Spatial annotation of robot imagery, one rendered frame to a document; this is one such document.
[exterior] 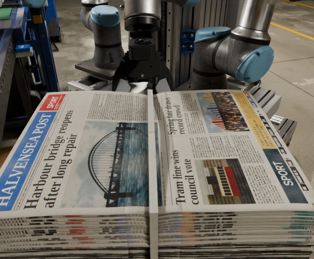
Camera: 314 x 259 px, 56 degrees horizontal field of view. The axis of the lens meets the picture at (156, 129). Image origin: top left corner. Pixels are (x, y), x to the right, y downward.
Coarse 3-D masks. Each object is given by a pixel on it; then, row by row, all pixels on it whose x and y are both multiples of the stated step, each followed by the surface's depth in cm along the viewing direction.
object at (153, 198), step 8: (152, 96) 51; (152, 104) 48; (152, 112) 45; (152, 120) 43; (152, 128) 41; (152, 136) 40; (152, 144) 38; (152, 152) 37; (152, 160) 36; (152, 168) 35; (152, 176) 34; (152, 184) 33; (152, 192) 32; (152, 200) 32; (152, 208) 31
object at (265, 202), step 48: (192, 96) 52; (240, 96) 52; (192, 144) 41; (240, 144) 40; (192, 192) 33; (240, 192) 33; (288, 192) 33; (192, 240) 33; (240, 240) 33; (288, 240) 33
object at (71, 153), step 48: (48, 96) 52; (96, 96) 52; (48, 144) 40; (96, 144) 40; (0, 192) 33; (48, 192) 33; (96, 192) 33; (0, 240) 32; (48, 240) 33; (96, 240) 33
